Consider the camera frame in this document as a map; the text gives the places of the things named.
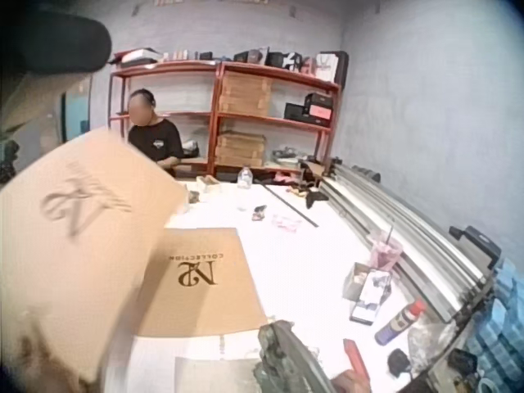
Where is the small open grey box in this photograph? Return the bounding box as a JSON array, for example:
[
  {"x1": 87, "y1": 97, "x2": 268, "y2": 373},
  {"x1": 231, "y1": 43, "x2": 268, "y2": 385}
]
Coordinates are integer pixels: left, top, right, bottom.
[{"x1": 341, "y1": 261, "x2": 373, "y2": 303}]

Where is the aluminium rail machine frame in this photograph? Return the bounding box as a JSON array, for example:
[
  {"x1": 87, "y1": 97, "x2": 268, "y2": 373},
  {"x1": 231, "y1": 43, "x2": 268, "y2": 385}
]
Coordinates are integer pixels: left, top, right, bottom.
[{"x1": 318, "y1": 156, "x2": 503, "y2": 325}]

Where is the black rounded object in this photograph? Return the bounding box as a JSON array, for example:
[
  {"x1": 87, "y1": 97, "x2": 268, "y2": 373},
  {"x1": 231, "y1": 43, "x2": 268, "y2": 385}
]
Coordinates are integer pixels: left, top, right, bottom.
[{"x1": 0, "y1": 7, "x2": 114, "y2": 75}]

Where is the pink plastic cup with straw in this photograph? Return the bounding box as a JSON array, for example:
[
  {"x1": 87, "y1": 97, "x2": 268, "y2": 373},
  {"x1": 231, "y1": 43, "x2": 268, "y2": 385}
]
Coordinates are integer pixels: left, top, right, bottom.
[{"x1": 369, "y1": 227, "x2": 405, "y2": 272}]

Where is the blue spray can red cap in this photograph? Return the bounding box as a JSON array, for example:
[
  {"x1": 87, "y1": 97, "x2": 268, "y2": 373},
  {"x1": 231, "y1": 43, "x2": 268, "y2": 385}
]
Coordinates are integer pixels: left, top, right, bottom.
[{"x1": 373, "y1": 300, "x2": 427, "y2": 346}]

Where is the white paper sheet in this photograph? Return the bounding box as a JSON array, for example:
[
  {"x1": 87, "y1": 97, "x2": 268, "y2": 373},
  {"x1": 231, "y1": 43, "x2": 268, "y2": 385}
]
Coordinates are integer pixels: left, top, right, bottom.
[{"x1": 174, "y1": 355, "x2": 264, "y2": 393}]

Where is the person's right hand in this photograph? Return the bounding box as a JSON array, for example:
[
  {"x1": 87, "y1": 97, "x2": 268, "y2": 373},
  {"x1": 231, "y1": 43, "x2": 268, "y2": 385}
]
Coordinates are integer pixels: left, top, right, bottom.
[{"x1": 329, "y1": 369, "x2": 370, "y2": 393}]

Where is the clear plastic bag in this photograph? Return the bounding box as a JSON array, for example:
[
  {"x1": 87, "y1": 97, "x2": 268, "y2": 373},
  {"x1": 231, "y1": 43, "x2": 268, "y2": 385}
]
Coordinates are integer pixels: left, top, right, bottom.
[{"x1": 406, "y1": 314, "x2": 456, "y2": 370}]

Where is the red shelf with cardboard boxes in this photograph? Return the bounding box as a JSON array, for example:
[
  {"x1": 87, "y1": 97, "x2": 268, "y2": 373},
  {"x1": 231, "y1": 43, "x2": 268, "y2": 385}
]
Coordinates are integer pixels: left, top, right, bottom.
[{"x1": 207, "y1": 46, "x2": 350, "y2": 176}]

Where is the person's left hand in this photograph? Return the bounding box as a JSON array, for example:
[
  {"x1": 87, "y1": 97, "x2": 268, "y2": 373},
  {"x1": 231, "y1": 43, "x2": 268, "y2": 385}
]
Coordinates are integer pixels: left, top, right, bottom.
[{"x1": 7, "y1": 332, "x2": 54, "y2": 393}]

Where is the small brown cardboard box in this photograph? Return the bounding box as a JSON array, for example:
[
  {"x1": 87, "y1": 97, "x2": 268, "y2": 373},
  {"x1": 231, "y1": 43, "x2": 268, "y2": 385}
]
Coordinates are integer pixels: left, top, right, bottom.
[{"x1": 195, "y1": 174, "x2": 224, "y2": 194}]

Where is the stack of blue packets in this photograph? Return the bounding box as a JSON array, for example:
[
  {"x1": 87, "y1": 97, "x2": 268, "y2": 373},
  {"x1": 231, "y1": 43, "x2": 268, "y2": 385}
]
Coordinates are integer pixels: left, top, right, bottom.
[{"x1": 464, "y1": 256, "x2": 524, "y2": 393}]

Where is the heap of clutter on table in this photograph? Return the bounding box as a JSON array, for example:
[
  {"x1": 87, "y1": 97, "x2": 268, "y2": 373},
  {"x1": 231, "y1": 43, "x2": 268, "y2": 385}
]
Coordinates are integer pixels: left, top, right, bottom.
[{"x1": 261, "y1": 146, "x2": 333, "y2": 196}]

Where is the grey metal tape dispenser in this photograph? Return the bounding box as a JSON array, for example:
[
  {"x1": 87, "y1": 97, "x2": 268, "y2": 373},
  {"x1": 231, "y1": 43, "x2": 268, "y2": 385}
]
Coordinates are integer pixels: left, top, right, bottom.
[{"x1": 251, "y1": 319, "x2": 337, "y2": 393}]

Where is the small black round object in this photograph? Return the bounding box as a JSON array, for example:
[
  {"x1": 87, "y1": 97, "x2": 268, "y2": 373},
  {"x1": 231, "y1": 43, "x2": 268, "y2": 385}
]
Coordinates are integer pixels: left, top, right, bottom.
[{"x1": 386, "y1": 347, "x2": 413, "y2": 377}]

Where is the flat printed cardboard box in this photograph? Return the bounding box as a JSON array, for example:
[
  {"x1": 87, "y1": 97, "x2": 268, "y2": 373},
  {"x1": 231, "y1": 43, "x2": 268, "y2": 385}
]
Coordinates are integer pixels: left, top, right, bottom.
[{"x1": 137, "y1": 227, "x2": 270, "y2": 339}]

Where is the dark patterned object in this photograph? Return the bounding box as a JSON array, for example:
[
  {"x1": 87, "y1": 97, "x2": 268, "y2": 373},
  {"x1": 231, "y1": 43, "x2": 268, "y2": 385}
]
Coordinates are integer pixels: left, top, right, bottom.
[{"x1": 0, "y1": 138, "x2": 20, "y2": 186}]

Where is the clear plastic water bottle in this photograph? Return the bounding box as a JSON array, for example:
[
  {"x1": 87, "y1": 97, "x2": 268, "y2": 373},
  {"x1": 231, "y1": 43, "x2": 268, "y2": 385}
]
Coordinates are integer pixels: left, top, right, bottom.
[{"x1": 237, "y1": 165, "x2": 254, "y2": 191}]

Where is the red shelf with white boxes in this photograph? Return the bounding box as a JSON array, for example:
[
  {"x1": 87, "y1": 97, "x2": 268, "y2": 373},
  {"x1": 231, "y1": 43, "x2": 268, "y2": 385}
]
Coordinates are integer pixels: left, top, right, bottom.
[{"x1": 107, "y1": 47, "x2": 219, "y2": 178}]

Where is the clear pink plastic packet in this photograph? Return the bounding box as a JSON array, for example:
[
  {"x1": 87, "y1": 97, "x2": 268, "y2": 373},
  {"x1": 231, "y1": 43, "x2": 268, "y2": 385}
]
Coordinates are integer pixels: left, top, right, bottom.
[{"x1": 271, "y1": 211, "x2": 303, "y2": 233}]

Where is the red utility knife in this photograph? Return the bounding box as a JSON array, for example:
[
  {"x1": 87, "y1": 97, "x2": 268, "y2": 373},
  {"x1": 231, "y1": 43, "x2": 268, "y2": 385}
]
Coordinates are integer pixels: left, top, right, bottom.
[{"x1": 341, "y1": 337, "x2": 372, "y2": 382}]

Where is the black and white packet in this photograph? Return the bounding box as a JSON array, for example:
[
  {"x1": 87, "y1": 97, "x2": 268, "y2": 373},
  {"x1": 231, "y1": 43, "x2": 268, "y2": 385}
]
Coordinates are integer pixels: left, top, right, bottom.
[{"x1": 349, "y1": 271, "x2": 393, "y2": 327}]

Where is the black machine carriage block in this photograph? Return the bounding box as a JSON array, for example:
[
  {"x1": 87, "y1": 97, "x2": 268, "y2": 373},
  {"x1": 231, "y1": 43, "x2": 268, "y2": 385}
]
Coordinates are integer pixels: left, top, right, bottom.
[{"x1": 448, "y1": 224, "x2": 504, "y2": 270}]

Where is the black hand tool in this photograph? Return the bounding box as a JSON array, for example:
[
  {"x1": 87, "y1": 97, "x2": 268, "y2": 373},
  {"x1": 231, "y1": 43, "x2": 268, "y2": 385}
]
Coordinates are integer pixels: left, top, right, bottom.
[{"x1": 304, "y1": 190, "x2": 331, "y2": 210}]

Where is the long black metal ruler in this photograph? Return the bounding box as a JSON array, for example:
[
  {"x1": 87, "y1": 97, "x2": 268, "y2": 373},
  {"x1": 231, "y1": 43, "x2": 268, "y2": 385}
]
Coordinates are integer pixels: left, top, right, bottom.
[{"x1": 263, "y1": 183, "x2": 320, "y2": 229}]

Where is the large printed cardboard box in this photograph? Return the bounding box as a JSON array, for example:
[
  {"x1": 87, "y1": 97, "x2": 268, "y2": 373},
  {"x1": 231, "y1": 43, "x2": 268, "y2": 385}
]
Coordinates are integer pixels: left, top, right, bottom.
[{"x1": 0, "y1": 129, "x2": 190, "y2": 393}]

